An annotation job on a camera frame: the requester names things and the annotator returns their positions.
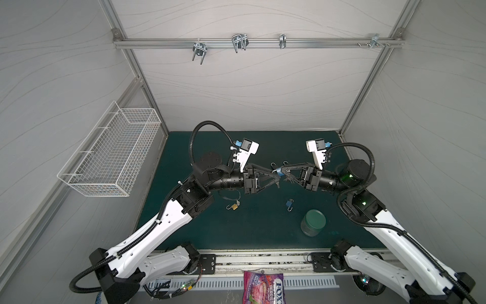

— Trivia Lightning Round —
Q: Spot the small blue padlock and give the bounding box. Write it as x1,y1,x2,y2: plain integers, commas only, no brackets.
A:
286,199,294,212

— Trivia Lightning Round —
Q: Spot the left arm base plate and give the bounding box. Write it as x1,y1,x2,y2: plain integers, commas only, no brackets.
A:
182,254,216,275

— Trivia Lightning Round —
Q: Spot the small metal bracket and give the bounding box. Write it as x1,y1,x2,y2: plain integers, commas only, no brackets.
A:
279,34,287,49

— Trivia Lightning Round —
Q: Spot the white wire basket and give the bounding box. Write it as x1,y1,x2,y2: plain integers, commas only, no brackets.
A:
57,101,161,197

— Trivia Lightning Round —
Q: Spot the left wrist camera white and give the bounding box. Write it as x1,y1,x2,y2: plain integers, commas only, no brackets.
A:
230,138,259,172

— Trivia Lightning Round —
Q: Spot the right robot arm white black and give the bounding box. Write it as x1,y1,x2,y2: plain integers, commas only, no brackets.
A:
277,160,476,303

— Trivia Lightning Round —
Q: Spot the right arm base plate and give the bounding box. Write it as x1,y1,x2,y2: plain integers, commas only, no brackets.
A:
308,252,343,273

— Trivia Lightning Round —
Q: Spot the metal hook bracket right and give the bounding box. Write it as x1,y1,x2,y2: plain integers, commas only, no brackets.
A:
356,34,391,49

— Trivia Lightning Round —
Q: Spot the purple candy bag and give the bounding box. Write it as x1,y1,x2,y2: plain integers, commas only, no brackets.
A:
242,271,286,304

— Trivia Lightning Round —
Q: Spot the black corrugated cable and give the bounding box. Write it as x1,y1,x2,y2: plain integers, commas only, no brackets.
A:
69,120,236,294
328,142,478,304

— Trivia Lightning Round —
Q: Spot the metal u-bolt clamp middle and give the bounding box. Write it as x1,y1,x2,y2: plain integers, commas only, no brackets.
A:
231,34,249,53

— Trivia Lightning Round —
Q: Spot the metal u-bolt clamp left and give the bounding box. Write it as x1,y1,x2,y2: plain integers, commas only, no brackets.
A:
192,42,208,65

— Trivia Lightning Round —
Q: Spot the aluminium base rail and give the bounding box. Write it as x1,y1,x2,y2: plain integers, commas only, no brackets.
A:
144,248,399,277

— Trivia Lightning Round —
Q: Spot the white slotted cable duct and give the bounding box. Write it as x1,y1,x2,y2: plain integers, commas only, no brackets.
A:
144,275,339,293

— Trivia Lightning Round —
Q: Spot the left black corrugated cable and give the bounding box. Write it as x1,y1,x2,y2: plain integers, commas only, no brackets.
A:
69,120,236,294

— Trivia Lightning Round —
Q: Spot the brass padlock with key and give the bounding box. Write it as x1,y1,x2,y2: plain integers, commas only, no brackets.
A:
226,200,240,210

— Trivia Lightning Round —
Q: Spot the metal u-bolt clamp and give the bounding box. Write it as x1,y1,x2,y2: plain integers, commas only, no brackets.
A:
192,42,208,65
231,34,249,53

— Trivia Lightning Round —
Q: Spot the right black corrugated cable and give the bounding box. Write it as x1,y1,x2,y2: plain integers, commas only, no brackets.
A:
328,142,478,304

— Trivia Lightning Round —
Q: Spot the aluminium cross rail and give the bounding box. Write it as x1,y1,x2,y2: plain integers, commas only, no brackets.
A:
114,36,405,49

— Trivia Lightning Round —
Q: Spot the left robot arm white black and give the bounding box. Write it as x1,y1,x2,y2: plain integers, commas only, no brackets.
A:
90,152,280,303

